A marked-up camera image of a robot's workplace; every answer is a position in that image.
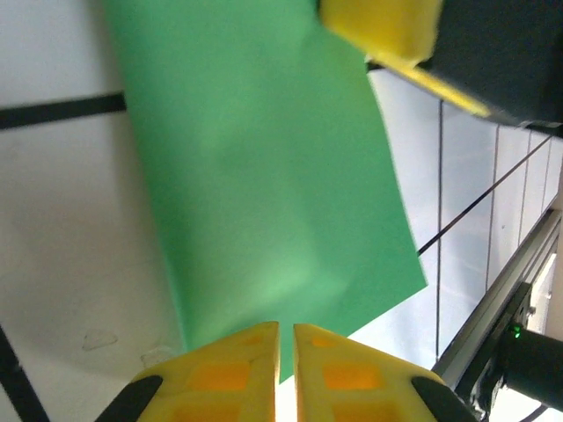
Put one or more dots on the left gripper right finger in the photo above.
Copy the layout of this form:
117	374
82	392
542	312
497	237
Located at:
352	378

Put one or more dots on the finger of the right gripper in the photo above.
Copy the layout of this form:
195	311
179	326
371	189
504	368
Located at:
382	26
440	85

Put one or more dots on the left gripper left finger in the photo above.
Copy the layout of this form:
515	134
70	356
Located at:
220	378

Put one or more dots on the green paper sheet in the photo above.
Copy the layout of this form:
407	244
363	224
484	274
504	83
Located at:
264	176

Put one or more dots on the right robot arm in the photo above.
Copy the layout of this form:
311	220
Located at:
536	369

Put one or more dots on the long aluminium base rail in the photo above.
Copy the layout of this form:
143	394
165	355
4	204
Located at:
499	299

